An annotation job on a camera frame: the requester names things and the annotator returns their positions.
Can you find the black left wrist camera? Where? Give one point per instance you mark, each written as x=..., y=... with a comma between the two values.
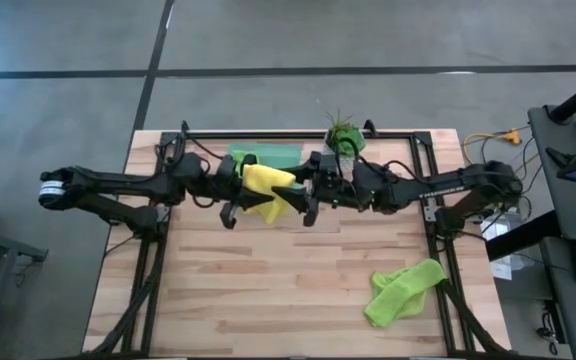
x=248, y=160

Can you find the green microfiber towel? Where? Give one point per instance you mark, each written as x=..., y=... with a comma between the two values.
x=238, y=156

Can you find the translucent green plastic bin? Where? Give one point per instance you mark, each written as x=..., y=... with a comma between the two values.
x=278, y=152

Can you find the white power supply box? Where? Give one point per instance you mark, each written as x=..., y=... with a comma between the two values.
x=498, y=230

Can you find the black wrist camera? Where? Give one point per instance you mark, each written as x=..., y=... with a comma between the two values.
x=248, y=160
x=324, y=161

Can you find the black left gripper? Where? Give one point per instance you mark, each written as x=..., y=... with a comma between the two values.
x=228, y=180

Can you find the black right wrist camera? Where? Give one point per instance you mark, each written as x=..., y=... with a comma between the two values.
x=324, y=161

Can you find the yellow microfiber towel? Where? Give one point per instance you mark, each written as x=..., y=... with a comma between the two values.
x=265, y=182

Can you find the grey office desk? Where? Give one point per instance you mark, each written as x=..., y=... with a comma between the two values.
x=568, y=215

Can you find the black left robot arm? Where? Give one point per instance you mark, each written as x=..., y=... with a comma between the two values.
x=118, y=187

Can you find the black aluminium table frame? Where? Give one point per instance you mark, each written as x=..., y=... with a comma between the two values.
x=293, y=135

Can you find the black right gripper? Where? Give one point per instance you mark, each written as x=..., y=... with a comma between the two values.
x=335, y=185

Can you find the lime green towel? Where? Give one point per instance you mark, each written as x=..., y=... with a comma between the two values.
x=398, y=295

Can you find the potted plant white geometric pot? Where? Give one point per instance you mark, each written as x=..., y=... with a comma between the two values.
x=345, y=137

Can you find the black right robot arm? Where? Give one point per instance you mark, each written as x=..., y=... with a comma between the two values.
x=443, y=187

